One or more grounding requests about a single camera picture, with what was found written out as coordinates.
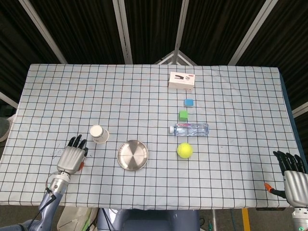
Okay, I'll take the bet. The round steel plate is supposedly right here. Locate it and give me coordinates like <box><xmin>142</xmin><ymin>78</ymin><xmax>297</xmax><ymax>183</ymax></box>
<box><xmin>117</xmin><ymin>140</ymin><xmax>150</xmax><ymax>171</ymax></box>

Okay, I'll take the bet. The thin wrist wire bundle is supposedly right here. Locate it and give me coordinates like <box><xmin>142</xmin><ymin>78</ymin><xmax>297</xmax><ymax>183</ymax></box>
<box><xmin>44</xmin><ymin>172</ymin><xmax>62</xmax><ymax>192</ymax></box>

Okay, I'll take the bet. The white triangular frame brace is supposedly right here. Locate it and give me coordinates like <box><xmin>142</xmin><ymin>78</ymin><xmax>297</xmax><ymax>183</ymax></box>
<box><xmin>154</xmin><ymin>50</ymin><xmax>198</xmax><ymax>65</ymax></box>

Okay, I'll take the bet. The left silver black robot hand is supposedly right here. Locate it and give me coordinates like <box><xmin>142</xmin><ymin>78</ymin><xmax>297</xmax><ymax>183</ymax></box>
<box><xmin>56</xmin><ymin>135</ymin><xmax>89</xmax><ymax>175</ymax></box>

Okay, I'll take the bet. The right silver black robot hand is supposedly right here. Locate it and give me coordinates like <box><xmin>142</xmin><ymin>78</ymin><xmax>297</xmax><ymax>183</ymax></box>
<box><xmin>264</xmin><ymin>151</ymin><xmax>308</xmax><ymax>207</ymax></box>

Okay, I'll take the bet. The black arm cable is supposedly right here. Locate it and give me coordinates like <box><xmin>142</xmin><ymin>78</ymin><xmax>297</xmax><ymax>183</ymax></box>
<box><xmin>30</xmin><ymin>186</ymin><xmax>58</xmax><ymax>226</ymax></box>

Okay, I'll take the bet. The white stapler box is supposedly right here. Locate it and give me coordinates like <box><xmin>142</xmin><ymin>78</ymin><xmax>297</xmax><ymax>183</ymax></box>
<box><xmin>167</xmin><ymin>71</ymin><xmax>195</xmax><ymax>91</ymax></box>

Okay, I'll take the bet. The clear plastic water bottle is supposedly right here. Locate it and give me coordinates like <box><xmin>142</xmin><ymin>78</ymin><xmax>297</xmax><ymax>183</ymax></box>
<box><xmin>168</xmin><ymin>123</ymin><xmax>210</xmax><ymax>137</ymax></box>

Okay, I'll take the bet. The pale grey floor bundle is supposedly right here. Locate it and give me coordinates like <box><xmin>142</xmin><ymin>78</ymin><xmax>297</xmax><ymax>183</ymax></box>
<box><xmin>0</xmin><ymin>115</ymin><xmax>15</xmax><ymax>142</ymax></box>

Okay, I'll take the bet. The green floor cable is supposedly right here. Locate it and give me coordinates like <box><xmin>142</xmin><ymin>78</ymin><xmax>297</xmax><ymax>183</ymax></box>
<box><xmin>230</xmin><ymin>208</ymin><xmax>238</xmax><ymax>231</ymax></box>

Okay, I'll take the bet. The white metal floor beam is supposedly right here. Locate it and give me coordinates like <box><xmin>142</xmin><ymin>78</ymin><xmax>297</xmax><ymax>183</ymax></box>
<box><xmin>0</xmin><ymin>91</ymin><xmax>19</xmax><ymax>109</ymax></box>
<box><xmin>292</xmin><ymin>102</ymin><xmax>308</xmax><ymax>118</ymax></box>

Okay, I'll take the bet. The white paper cup blue print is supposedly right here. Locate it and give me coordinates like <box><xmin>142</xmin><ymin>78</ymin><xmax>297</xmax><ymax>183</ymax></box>
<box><xmin>90</xmin><ymin>124</ymin><xmax>110</xmax><ymax>144</ymax></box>

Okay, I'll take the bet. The light blue checked tablecloth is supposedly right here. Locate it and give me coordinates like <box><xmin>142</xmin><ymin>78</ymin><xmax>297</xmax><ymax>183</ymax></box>
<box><xmin>0</xmin><ymin>63</ymin><xmax>304</xmax><ymax>210</ymax></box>

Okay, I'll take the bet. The white metal frame post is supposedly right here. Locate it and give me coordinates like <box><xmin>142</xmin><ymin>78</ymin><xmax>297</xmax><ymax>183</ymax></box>
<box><xmin>112</xmin><ymin>0</ymin><xmax>133</xmax><ymax>64</ymax></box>
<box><xmin>227</xmin><ymin>0</ymin><xmax>274</xmax><ymax>65</ymax></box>
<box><xmin>173</xmin><ymin>0</ymin><xmax>190</xmax><ymax>51</ymax></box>
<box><xmin>18</xmin><ymin>0</ymin><xmax>68</xmax><ymax>64</ymax></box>

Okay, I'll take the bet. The blue grey robot torso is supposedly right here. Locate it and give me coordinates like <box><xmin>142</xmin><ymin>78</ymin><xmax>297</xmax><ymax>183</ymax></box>
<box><xmin>97</xmin><ymin>208</ymin><xmax>200</xmax><ymax>231</ymax></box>

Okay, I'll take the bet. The yellow tennis ball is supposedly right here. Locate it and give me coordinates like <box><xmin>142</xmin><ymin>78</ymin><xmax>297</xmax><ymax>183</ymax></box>
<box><xmin>177</xmin><ymin>142</ymin><xmax>193</xmax><ymax>159</ymax></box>

